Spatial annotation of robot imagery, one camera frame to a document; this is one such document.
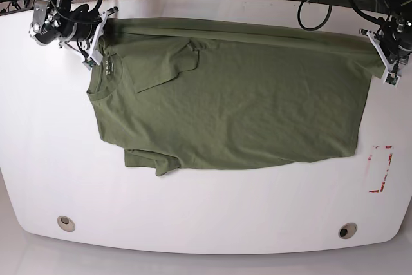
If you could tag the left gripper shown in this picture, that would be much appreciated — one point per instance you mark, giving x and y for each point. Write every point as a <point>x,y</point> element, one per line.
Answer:
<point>392,41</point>

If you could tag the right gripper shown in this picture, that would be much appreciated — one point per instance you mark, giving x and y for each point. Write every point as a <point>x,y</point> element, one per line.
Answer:
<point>80,27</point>

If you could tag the green T-shirt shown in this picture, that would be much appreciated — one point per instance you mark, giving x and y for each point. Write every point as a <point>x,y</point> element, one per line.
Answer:
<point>197,94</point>

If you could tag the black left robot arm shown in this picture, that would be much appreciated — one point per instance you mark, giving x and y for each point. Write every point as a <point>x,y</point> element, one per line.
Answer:
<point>394,8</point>

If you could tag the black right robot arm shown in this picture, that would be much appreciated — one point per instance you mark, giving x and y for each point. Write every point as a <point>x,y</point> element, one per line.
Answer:
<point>63,7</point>

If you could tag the red tape marking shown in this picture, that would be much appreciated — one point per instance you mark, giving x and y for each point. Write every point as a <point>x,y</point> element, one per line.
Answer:
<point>379,162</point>

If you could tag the right table grommet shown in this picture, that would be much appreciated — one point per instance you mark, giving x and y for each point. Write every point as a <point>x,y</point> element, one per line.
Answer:
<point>347,231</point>

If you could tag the table grommet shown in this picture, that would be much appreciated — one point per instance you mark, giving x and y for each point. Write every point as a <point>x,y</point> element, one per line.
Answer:
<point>347,231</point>
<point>66,224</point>

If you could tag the left table grommet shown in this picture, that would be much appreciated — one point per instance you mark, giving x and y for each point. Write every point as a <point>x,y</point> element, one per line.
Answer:
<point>66,224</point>

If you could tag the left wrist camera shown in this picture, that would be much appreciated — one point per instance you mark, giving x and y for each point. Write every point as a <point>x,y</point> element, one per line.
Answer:
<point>391,78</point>

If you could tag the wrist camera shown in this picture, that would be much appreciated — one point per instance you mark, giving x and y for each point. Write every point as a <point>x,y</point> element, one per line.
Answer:
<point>89,63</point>
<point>391,78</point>

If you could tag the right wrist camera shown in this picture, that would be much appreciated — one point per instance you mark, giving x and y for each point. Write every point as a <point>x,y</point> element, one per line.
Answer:
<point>89,63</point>

